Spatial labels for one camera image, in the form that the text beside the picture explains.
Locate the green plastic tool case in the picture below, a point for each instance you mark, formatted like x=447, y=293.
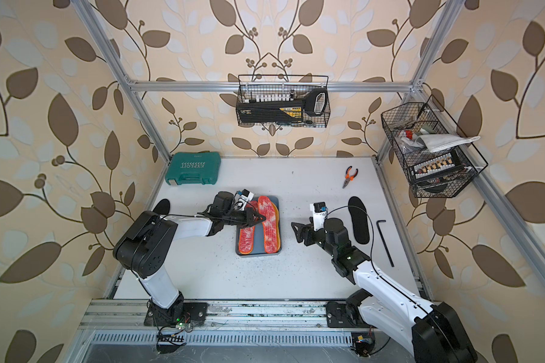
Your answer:
x=193, y=169

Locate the black wire basket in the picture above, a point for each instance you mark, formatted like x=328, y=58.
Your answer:
x=283, y=100
x=438, y=162

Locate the black yellow tool box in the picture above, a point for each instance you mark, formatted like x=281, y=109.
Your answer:
x=281, y=112

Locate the black insole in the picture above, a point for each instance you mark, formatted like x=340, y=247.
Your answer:
x=162, y=208
x=359, y=220

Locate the white paper in basket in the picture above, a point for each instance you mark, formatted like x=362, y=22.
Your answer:
x=441, y=142

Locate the black wire basket right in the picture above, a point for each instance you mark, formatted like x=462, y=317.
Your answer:
x=438, y=162

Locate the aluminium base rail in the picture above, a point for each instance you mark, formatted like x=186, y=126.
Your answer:
x=257, y=323

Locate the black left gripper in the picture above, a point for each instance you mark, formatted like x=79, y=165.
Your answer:
x=253, y=215

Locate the black hex key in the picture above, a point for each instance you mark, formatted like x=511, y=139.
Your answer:
x=383, y=240

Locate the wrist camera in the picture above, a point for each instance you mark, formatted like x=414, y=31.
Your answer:
x=244, y=198
x=319, y=215

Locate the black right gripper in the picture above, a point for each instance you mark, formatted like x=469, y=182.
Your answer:
x=304, y=229

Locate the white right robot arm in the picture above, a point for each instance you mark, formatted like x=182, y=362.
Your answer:
x=430, y=332

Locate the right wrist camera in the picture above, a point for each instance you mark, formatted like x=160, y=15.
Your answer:
x=319, y=215

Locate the orange handled pliers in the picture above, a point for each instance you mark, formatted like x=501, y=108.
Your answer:
x=350, y=175

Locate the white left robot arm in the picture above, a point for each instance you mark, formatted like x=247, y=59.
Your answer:
x=143, y=249

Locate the blue-grey storage box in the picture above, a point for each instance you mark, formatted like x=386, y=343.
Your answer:
x=258, y=242

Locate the red insole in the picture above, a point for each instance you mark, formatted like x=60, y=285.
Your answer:
x=246, y=235
x=271, y=234

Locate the black wire basket back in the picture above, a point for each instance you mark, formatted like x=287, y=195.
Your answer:
x=283, y=100

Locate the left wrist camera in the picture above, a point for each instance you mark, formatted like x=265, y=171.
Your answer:
x=244, y=198

